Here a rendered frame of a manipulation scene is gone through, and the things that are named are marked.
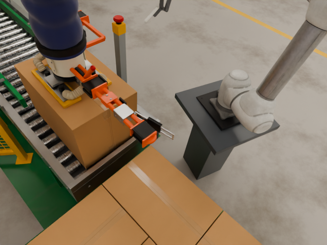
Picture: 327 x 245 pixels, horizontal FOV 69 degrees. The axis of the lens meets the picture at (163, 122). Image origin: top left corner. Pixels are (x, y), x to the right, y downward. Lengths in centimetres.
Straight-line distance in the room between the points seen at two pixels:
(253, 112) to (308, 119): 180
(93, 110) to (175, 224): 75
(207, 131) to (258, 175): 100
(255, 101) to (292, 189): 131
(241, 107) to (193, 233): 72
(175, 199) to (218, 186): 78
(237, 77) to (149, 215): 90
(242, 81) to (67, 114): 93
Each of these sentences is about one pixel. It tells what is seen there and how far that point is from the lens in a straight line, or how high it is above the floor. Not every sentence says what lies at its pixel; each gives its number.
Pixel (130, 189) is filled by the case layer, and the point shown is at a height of 54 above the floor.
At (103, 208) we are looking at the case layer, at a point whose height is 54.
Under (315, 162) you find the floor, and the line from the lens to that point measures 273.
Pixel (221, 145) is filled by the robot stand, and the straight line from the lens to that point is 143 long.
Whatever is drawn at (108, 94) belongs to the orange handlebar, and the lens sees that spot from 111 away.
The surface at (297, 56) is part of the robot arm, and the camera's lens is 120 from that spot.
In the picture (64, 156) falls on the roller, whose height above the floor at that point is 55.
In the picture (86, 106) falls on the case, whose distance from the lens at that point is 127.
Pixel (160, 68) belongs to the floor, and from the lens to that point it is 297.
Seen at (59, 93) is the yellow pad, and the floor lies 97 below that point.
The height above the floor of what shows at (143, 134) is 110.
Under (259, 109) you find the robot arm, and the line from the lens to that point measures 128.
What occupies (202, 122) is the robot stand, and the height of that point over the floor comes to 75.
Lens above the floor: 189
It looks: 52 degrees down
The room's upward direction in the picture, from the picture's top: 9 degrees clockwise
